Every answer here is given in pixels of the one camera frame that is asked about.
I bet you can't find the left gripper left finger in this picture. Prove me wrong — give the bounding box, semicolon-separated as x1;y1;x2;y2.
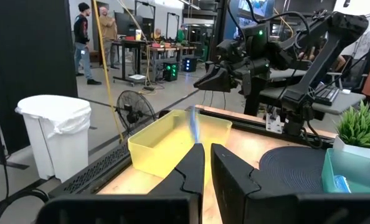
147;143;206;224

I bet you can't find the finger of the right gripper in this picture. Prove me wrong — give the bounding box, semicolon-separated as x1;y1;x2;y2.
204;60;217;73
193;63;234;93

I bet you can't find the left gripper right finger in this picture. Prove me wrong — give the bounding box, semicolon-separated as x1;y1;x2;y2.
210;143;301;224

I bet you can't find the blue white granola bar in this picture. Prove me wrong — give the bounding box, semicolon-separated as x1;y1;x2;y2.
187;105;202;144

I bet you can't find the computer with blue lights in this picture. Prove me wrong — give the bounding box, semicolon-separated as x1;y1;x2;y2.
182;57;198;73

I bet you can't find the computer with green lights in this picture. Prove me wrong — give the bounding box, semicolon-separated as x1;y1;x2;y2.
162;61;179;83

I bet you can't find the person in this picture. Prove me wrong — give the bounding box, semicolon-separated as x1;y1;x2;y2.
150;27;163;43
73;2;102;86
296;39;357;74
176;24;187;43
98;6;120;70

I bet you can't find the yellow translucent plastic bin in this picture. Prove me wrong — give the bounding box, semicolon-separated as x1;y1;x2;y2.
127;108;233;187

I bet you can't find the dark round woven placemat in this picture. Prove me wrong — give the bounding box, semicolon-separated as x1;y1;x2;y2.
259;146;328;194

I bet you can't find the black standing desk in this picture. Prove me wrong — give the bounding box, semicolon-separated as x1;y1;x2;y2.
111;39;151;87

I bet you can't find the black floor fan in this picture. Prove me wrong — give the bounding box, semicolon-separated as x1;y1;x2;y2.
115;90;157;136

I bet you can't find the black monitor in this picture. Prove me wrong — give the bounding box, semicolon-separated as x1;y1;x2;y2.
114;11;144;37

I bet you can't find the black backlit keyboard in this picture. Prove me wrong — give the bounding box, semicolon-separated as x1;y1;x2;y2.
312;83;341;106

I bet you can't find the black perforated metal case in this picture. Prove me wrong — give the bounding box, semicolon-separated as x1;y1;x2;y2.
47;141;133;200

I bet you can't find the grey desk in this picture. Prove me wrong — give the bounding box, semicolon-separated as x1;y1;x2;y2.
259;67;367;116

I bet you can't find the teal translucent plastic bin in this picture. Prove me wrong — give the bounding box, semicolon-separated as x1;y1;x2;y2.
321;147;370;194

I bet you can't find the small green potted plant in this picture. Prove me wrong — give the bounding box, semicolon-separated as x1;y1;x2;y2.
333;100;370;159

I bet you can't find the white trash bin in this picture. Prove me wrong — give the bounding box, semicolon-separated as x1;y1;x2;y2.
15;95;92;184

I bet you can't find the black partition panel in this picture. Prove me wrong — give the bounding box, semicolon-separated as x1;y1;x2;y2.
0;0;78;164

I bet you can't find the black aluminium table frame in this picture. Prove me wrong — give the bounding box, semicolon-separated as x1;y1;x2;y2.
184;104;370;162

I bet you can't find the white metal bracket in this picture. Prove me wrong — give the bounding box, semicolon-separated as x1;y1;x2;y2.
265;112;284;135

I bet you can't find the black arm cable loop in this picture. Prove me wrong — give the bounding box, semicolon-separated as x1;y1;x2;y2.
245;0;312;47

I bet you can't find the yellow hanging cable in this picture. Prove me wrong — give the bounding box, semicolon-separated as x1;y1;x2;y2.
92;0;125;144

